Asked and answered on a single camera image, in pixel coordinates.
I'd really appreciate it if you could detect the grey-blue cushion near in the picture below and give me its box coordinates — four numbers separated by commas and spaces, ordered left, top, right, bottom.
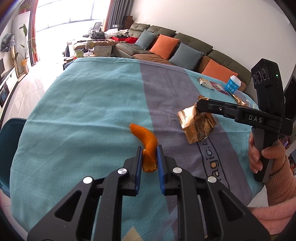
169, 43, 204, 70

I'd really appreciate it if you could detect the curved orange peel strip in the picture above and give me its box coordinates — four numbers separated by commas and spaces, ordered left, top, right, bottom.
129, 123, 158, 173

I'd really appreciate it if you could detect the full gold foil snack pack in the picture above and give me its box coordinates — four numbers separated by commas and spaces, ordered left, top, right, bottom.
232, 94, 249, 107

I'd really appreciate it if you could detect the blue coffee cup white lid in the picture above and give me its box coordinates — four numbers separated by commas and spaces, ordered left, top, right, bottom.
224, 75, 241, 94

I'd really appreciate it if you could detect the green sectional sofa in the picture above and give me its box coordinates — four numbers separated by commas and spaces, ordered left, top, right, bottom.
112, 23, 251, 91

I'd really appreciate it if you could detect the grey-blue cushion far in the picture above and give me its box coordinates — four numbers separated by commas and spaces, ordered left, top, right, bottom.
135, 30, 158, 50

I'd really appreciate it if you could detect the person's right hand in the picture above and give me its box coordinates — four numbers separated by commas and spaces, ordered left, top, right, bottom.
248, 133, 286, 175

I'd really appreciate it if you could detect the grey-blue cushion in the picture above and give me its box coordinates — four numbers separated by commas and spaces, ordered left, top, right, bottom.
135, 30, 158, 50
169, 43, 204, 70

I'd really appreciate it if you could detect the orange cushion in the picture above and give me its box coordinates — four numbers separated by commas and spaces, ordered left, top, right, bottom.
150, 34, 179, 60
202, 60, 238, 83

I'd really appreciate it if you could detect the orange cushion far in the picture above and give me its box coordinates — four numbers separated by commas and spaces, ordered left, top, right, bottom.
150, 34, 179, 60

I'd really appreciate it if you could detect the white cracker packet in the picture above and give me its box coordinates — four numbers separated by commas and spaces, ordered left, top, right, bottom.
198, 77, 214, 90

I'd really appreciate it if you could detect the red cookie packet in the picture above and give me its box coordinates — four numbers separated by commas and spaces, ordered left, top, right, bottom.
210, 81, 229, 95

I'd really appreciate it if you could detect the torn gold foil wrapper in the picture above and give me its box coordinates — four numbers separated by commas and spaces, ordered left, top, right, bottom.
177, 103, 217, 144

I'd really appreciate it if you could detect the white tv cabinet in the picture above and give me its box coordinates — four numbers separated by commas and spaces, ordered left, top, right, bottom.
1, 68, 18, 126

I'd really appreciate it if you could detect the tall green potted plant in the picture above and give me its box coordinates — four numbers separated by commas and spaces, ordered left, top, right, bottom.
15, 25, 36, 75

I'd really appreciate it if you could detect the orange cushion near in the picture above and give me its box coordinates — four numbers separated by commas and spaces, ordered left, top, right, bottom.
202, 60, 238, 83

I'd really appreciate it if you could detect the black coffee table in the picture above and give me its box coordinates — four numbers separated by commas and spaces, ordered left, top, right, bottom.
63, 45, 96, 70

